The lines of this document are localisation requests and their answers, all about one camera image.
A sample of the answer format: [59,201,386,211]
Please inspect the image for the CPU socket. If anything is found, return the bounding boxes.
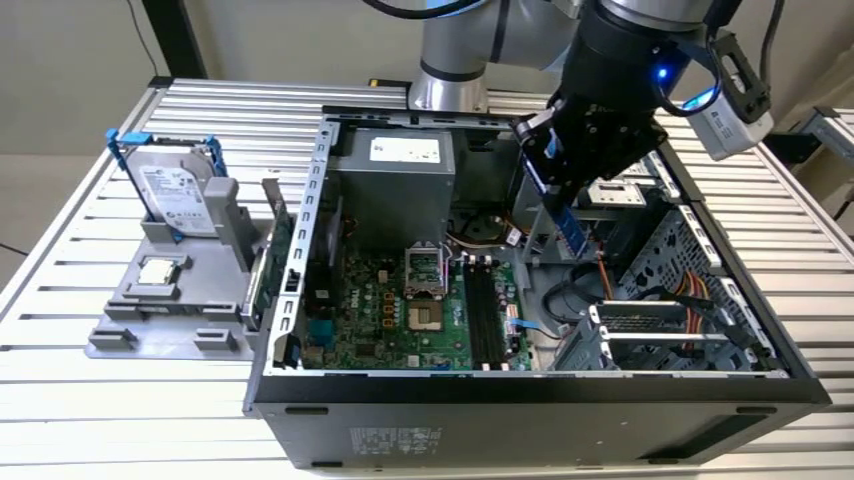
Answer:
[407,298,447,334]

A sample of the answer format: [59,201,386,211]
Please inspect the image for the green graphics card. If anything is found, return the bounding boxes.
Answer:
[243,168,300,335]

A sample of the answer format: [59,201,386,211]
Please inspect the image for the neighbouring slatted table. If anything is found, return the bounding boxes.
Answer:
[797,105,854,166]

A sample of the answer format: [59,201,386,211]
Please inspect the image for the RAM slot white clips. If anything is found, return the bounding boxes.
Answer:
[467,253,493,372]
[483,253,513,372]

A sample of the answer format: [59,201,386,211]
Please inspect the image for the thick black cable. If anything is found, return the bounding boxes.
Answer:
[363,0,486,22]

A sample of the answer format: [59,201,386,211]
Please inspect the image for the hard disk in blue carrier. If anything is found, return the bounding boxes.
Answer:
[106,128,232,246]

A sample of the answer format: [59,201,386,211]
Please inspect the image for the silver drive bay cage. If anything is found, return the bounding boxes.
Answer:
[519,144,675,264]

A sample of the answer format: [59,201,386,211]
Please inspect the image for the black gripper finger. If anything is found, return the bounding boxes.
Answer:
[513,114,577,210]

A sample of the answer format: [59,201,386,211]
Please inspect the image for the grey power supply unit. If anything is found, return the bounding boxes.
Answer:
[326,127,459,251]

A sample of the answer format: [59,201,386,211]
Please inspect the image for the grey parts rack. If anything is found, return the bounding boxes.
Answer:
[83,177,282,361]

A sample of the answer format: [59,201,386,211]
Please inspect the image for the black looped wire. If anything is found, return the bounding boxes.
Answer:
[541,267,606,329]

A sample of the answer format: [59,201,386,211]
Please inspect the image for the green motherboard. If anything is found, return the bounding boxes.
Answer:
[299,247,535,374]

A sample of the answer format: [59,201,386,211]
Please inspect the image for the metal disk bay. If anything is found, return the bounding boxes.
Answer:
[551,298,762,374]

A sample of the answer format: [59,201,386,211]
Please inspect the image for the silver CPU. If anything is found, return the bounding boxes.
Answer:
[136,258,180,286]

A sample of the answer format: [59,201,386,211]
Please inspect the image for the metal socket cover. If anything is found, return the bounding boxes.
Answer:
[404,241,447,297]

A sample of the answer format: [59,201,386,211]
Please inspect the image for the black PC case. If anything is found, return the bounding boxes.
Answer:
[240,102,833,471]

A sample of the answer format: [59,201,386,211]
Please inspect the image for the thin black cable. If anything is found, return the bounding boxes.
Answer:
[758,0,790,94]

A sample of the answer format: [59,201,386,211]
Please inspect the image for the black frame post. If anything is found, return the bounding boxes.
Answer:
[143,0,208,81]

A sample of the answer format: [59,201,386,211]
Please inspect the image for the yellow red wire bundle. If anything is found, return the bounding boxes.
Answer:
[677,268,714,337]

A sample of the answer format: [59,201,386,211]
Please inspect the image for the orange wire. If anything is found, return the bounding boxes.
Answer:
[595,253,614,301]

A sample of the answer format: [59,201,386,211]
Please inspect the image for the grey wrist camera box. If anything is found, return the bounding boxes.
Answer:
[690,94,777,162]

